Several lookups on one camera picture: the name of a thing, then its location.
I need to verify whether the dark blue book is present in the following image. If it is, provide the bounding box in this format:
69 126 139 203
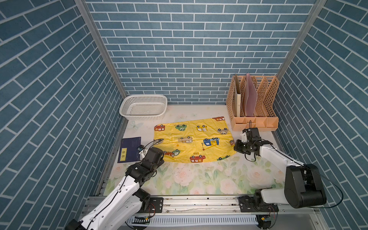
117 137 141 163

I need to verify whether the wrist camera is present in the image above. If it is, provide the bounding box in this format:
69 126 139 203
137 145 145 154
241 132 248 143

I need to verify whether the white perforated plastic basket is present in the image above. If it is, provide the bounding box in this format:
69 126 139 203
119 94 168 121

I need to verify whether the beige folder in organizer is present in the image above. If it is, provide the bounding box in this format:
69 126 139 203
234 75 242 117

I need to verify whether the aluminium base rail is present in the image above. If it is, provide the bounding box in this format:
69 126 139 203
81 195 320 216

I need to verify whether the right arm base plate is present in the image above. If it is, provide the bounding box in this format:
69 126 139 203
238 194 279 213

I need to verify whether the yellow cartoon car pillowcase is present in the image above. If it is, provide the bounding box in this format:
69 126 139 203
154 117 235 163

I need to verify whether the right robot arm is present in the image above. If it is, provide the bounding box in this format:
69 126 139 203
234 128 327 212

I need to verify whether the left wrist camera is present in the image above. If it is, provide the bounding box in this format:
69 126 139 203
137 145 145 154

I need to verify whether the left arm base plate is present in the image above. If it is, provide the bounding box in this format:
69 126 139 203
138 197 164 214

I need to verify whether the pink folder in organizer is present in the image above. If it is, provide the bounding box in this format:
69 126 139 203
245 73 257 117

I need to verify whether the orange plastic file organizer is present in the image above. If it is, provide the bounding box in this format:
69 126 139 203
226 75 280 132

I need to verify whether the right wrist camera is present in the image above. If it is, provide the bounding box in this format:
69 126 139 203
241 132 248 143

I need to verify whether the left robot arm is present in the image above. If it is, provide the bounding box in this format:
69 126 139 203
65 139 164 230

